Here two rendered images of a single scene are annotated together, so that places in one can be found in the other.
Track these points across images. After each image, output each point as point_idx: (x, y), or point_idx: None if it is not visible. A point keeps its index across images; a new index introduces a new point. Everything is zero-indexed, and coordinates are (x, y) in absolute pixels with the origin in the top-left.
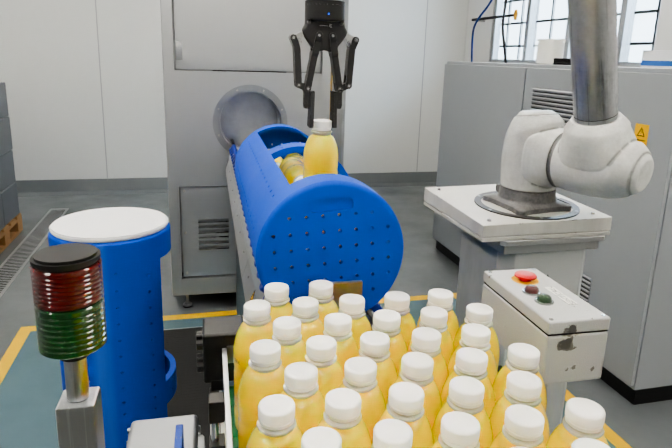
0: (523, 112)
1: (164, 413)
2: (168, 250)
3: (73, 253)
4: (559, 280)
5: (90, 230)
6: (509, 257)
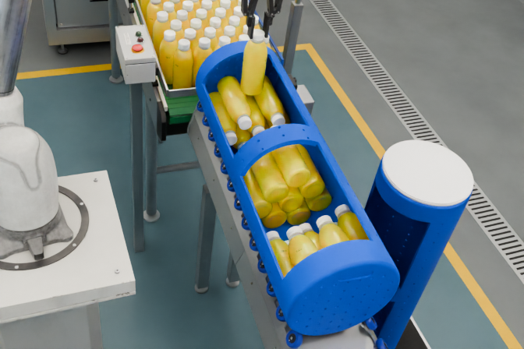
0: (35, 136)
1: None
2: (377, 185)
3: None
4: None
5: (426, 151)
6: None
